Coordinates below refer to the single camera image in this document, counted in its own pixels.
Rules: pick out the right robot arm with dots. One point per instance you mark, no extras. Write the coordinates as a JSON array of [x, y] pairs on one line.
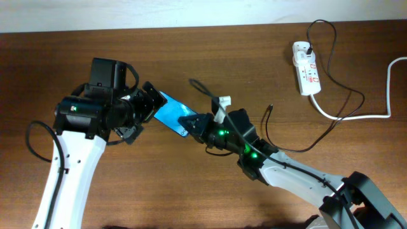
[[344, 202]]

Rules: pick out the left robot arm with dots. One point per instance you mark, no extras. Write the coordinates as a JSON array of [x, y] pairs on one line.
[[80, 133]]

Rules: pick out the blue Samsung smartphone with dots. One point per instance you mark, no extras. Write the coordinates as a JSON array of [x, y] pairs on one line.
[[171, 112]]

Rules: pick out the white power strip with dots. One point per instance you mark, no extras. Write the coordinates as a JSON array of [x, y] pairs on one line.
[[308, 77]]

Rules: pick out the white charger plug adapter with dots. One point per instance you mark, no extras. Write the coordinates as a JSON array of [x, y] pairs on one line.
[[301, 58]]

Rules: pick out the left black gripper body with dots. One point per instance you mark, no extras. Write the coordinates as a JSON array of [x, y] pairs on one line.
[[145, 109]]

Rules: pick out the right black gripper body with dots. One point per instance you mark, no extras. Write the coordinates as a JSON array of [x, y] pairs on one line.
[[212, 131]]

